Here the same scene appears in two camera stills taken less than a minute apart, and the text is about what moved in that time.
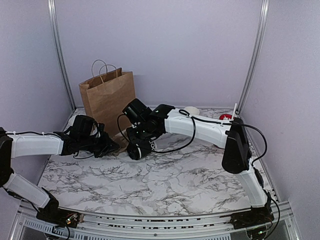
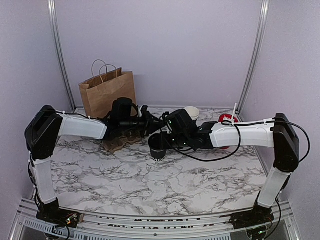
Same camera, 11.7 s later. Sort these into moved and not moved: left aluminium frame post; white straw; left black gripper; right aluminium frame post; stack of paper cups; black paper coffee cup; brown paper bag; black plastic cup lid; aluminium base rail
Moved: black paper coffee cup; left black gripper; black plastic cup lid
Not moved: aluminium base rail; left aluminium frame post; right aluminium frame post; white straw; brown paper bag; stack of paper cups
